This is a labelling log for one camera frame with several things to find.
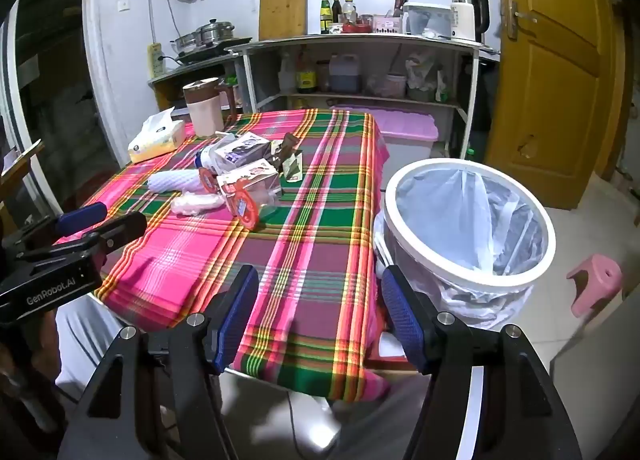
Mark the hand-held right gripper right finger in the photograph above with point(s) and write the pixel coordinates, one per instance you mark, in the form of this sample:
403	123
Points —
400	315

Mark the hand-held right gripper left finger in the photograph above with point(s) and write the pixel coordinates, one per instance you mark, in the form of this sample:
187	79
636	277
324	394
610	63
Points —
235	315

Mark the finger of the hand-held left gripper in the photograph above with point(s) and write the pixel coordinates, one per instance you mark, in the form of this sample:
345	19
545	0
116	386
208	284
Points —
122	230
82	216

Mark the white round trash bin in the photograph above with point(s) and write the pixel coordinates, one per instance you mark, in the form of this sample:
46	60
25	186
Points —
500	286

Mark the pink white carton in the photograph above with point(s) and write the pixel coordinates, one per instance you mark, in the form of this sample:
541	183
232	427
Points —
250	175

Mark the purple white carton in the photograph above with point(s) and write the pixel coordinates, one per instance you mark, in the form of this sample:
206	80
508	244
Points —
245	150

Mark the white paper bag green print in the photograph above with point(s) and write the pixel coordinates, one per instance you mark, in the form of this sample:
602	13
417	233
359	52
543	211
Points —
292	167

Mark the brown snack wrapper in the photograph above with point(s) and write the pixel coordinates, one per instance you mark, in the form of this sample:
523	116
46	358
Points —
287	145

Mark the red plastic stool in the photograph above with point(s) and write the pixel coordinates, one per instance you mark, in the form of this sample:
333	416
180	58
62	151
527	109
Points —
385	362

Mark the small pink soft packet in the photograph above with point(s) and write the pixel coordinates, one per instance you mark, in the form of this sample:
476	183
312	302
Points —
195	202

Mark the yellow white tissue pack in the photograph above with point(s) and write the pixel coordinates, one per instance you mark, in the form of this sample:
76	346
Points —
160	140

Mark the pink green plaid tablecloth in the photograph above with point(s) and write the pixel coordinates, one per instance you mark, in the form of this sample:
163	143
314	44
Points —
320	250

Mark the translucent bin liner bag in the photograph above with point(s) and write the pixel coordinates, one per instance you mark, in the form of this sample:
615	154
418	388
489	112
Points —
450	220

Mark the grey side table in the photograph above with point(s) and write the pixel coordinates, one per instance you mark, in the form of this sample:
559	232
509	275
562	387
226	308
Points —
160	95

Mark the pink jug with brown lid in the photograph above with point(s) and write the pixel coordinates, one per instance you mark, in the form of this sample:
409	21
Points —
204	112

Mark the yellow power strip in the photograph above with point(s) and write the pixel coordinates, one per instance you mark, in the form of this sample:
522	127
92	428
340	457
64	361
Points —
156	60

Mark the storage box with purple lid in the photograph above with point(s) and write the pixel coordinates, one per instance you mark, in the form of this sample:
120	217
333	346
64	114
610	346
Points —
400	125

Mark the pink plastic stool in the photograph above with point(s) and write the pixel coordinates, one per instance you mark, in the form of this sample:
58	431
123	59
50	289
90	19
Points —
595	285

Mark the small steel pot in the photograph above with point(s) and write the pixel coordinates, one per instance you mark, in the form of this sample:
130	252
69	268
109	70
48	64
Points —
184	42

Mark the grey cabinet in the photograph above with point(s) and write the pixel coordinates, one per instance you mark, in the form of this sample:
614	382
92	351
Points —
600	390

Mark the large steel steamer pot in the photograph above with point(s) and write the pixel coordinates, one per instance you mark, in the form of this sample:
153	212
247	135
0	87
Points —
215	32

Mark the clear plastic bottle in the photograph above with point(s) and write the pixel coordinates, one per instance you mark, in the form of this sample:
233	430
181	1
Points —
286	72

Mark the pink plastic jar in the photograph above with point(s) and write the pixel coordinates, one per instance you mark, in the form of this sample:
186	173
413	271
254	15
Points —
395	85

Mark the white kitchen shelf unit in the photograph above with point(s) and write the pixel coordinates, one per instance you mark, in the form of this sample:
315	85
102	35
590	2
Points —
467	90

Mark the dark bottle with yellow label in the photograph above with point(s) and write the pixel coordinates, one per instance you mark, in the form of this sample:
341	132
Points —
306	77

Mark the crumpled plastic bags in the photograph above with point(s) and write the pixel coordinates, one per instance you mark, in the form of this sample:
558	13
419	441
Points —
422	72

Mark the plastic jug of dark liquid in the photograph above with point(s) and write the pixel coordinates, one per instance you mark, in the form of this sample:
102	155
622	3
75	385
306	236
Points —
345	75

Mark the yellow wooden door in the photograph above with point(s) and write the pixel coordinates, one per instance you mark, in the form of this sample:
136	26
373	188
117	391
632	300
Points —
550	90

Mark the wooden cutting board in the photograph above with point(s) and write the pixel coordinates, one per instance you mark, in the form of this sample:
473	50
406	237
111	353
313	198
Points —
282	10

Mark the red tray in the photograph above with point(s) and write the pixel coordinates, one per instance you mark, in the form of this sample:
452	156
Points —
357	28

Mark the pink box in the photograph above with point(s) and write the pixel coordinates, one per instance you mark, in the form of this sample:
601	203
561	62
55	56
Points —
387	24

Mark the green glass bottle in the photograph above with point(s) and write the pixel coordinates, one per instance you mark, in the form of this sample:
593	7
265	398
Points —
326	15

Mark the white plastic container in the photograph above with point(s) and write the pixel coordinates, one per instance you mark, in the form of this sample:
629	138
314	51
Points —
427	20

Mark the white black electric kettle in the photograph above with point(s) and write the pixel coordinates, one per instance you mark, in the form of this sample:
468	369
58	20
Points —
462	20

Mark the dark sauce bottle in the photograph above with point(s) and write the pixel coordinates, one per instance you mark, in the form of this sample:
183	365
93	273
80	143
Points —
336	10

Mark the clear bottle with yellow cap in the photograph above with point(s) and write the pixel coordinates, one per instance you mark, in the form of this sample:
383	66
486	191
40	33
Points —
350	10

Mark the kitchen knives in holder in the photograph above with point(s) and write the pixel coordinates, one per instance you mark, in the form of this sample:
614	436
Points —
398	4

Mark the white wall switch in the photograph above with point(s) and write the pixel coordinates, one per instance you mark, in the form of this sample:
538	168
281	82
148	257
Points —
122	5

